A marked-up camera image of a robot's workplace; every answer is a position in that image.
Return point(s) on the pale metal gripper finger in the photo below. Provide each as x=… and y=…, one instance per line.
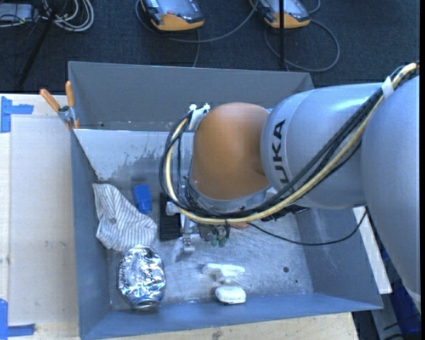
x=189, y=249
x=177, y=251

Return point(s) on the black ribbed flat block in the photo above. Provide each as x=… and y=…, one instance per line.
x=168, y=227

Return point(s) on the crushed silver can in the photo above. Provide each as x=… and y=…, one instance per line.
x=141, y=278

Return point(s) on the white spray bottle head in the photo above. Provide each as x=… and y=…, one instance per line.
x=230, y=295

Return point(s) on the white striped cloth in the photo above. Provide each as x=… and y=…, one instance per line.
x=122, y=218

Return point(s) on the blue plastic block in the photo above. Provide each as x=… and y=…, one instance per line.
x=142, y=197

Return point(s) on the grey metal bin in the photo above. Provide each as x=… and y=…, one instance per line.
x=269, y=260

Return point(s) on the pale wood flat board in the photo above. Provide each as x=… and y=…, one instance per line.
x=42, y=207

